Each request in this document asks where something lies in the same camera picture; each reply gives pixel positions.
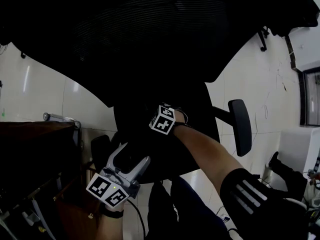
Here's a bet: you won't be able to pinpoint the black chair base leg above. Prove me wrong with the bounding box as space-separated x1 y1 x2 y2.
257 25 271 53

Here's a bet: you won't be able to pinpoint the person's left forearm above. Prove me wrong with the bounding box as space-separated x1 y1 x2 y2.
94 203 125 240

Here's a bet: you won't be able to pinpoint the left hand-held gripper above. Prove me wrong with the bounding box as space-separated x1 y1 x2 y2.
86 142 152 209

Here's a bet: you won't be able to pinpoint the white cabinet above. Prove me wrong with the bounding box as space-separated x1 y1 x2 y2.
277 126 320 176

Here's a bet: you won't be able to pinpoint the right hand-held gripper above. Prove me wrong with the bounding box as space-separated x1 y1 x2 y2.
149 102 176 136

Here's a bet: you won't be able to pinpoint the black chair armrest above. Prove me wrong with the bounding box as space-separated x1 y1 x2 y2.
90 134 111 165
211 99 253 158

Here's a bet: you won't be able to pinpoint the person's right forearm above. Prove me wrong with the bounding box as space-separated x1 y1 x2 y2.
172 108 247 197

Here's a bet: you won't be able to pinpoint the black object beside cabinet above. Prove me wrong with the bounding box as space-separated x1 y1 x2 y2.
268 151 309 203

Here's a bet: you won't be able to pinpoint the grey metal desk bracket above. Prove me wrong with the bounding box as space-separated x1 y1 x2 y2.
42 112 82 130

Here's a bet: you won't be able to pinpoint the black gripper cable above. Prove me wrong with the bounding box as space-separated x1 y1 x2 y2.
126 199 147 240

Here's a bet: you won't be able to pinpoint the dark wooden desk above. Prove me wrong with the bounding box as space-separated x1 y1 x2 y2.
0 120 101 240

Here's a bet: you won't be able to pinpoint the black mesh chair backrest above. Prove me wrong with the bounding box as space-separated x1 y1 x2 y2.
0 0 320 109

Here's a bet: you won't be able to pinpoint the black wrist band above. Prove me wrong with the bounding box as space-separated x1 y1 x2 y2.
100 204 125 220

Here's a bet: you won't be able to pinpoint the person's dark trouser legs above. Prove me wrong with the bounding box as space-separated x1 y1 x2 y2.
146 175 242 240

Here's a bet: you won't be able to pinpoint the dark framed door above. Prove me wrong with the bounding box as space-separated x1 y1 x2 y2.
297 66 320 128

